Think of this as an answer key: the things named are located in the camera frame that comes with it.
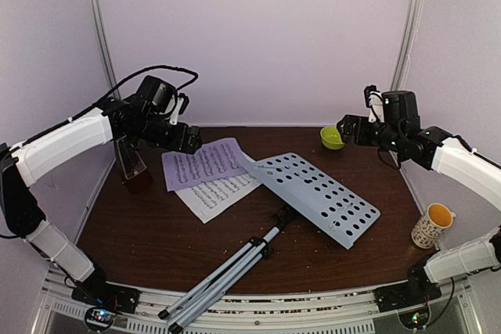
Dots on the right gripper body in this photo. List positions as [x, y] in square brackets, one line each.
[390, 138]

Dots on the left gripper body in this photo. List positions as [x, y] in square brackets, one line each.
[153, 132]

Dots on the purple sheet music page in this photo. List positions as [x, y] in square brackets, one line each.
[213, 161]

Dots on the white perforated music stand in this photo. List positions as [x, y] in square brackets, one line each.
[306, 191]

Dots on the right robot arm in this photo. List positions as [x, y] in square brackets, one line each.
[451, 155]

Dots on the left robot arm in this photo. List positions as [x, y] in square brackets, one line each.
[24, 163]

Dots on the green plastic bowl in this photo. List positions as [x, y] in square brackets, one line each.
[331, 138]

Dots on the brown wooden metronome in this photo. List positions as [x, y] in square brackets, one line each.
[135, 176]

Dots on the white sheet music page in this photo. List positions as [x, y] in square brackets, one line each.
[209, 199]

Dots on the patterned paper cup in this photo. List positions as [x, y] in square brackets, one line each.
[429, 228]

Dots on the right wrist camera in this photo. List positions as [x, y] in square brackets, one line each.
[374, 102]

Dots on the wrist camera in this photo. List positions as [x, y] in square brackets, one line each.
[177, 107]
[374, 102]

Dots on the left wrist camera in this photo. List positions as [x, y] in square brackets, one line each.
[177, 107]

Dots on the left aluminium corner post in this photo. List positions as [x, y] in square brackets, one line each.
[104, 51]

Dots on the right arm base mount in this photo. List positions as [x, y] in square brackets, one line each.
[413, 308]

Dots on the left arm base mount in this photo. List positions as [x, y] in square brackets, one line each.
[103, 311]

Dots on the aluminium front rail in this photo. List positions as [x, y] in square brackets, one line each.
[340, 311]

